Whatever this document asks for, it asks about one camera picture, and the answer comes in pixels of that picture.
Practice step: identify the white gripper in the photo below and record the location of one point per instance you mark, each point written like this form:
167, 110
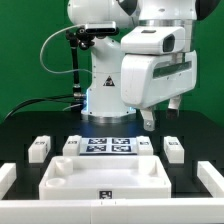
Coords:
139, 89

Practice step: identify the white desk top tray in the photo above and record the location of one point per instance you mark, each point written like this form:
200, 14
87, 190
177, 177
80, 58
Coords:
104, 177

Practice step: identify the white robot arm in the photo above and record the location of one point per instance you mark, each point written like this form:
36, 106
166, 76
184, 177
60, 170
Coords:
141, 54

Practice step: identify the fiducial marker sheet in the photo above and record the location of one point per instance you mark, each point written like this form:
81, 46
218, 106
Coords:
108, 146

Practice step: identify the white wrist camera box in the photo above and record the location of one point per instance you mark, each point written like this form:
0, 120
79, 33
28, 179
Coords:
154, 40

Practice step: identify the white right rail block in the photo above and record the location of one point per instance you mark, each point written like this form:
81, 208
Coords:
211, 179

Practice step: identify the white rail block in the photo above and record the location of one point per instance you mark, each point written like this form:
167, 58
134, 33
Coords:
211, 179
7, 177

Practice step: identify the white front rail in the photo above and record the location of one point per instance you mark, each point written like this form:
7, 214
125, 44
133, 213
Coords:
126, 211

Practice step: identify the grey depth camera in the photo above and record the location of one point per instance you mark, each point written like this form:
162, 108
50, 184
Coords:
104, 28

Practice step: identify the white left rail block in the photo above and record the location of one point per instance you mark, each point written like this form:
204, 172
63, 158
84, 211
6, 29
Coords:
7, 177

